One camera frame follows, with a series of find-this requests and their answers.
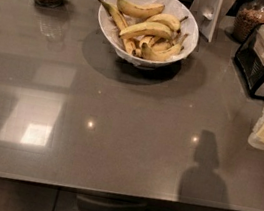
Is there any white standing card holder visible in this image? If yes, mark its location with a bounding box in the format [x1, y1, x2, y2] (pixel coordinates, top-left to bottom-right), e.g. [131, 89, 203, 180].
[190, 0, 236, 42]

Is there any white bowl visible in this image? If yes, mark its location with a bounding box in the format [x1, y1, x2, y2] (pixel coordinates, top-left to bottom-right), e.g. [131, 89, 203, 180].
[98, 0, 199, 69]

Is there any right glass granola jar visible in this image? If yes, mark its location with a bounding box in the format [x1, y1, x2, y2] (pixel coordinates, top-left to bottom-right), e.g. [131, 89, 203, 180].
[232, 0, 264, 43]

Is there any top yellow banana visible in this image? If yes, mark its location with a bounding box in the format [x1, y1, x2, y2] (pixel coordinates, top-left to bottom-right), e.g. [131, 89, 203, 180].
[116, 0, 165, 19]

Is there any right upper yellow banana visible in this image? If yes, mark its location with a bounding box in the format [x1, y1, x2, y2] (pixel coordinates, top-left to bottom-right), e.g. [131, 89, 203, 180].
[147, 13, 187, 32]

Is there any left long yellow banana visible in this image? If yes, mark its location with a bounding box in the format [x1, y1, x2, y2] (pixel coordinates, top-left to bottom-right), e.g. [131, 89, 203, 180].
[98, 0, 136, 54]

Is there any centre large yellow banana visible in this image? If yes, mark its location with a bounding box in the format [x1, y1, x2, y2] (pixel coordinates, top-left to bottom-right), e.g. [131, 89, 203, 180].
[119, 21, 172, 40]

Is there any small middle yellow banana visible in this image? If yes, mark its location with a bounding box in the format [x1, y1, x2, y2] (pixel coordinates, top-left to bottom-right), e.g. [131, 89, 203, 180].
[139, 35, 172, 51]

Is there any front curved yellow banana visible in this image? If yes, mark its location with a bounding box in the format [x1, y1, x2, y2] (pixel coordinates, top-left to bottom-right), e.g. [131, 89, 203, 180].
[141, 34, 188, 62]

